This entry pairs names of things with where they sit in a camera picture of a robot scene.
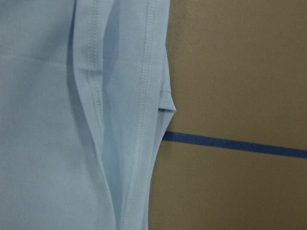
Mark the light blue t-shirt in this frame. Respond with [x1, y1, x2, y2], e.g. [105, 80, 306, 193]
[0, 0, 176, 230]

